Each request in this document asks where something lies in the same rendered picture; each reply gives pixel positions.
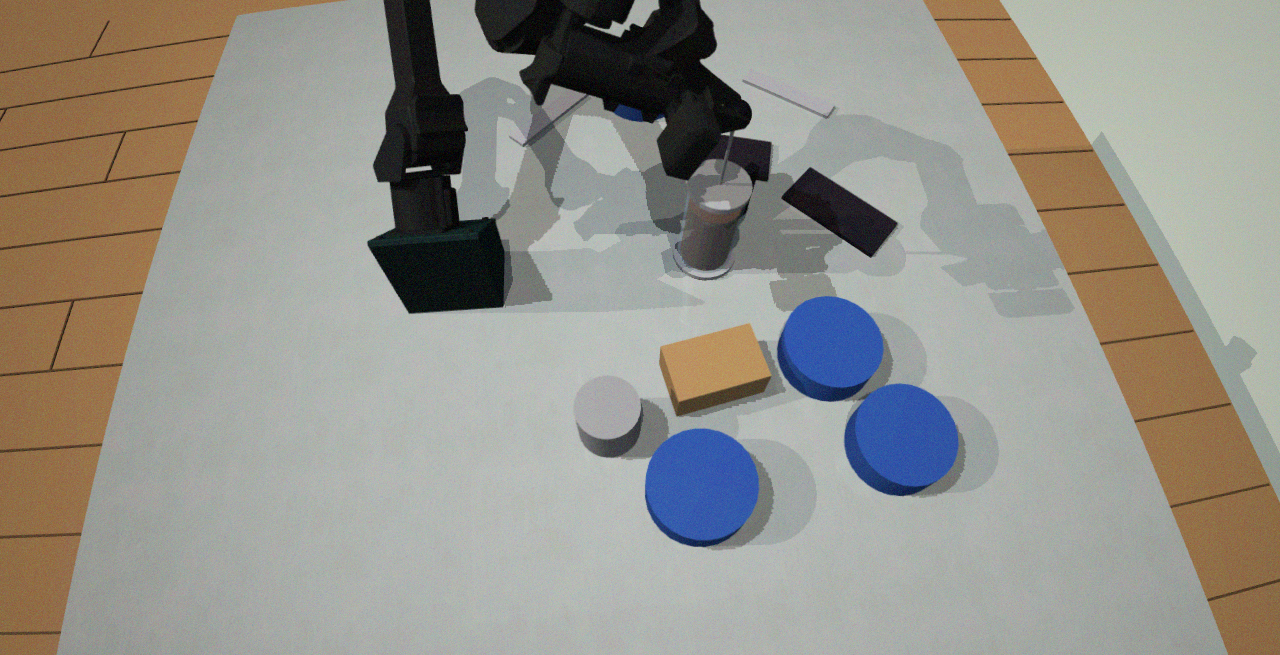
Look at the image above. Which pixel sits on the blue cylinder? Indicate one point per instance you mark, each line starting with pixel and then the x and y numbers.
pixel 901 439
pixel 701 486
pixel 829 348
pixel 632 114

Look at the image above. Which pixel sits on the grey cylinder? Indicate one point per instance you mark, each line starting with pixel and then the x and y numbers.
pixel 608 415

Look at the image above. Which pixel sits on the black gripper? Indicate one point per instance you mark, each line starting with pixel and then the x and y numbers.
pixel 691 102

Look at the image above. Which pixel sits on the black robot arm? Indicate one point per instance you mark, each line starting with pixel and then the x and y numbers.
pixel 425 124

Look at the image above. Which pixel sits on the tan rectangular block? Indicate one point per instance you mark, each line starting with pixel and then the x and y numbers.
pixel 713 369

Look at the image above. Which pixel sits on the french press coffee maker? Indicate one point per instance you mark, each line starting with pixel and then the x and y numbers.
pixel 718 196

